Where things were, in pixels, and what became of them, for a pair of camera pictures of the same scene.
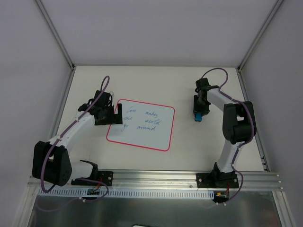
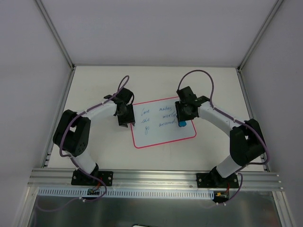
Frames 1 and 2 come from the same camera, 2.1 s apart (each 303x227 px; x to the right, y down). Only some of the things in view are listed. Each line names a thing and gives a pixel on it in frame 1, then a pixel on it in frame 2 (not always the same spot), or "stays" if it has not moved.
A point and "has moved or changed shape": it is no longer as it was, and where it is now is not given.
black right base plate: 219,180 stays
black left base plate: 107,177 stays
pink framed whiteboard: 144,125 has moved or changed shape
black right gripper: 200,111 to 181,117
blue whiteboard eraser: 198,117 has moved or changed shape
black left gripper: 110,120 to 126,118
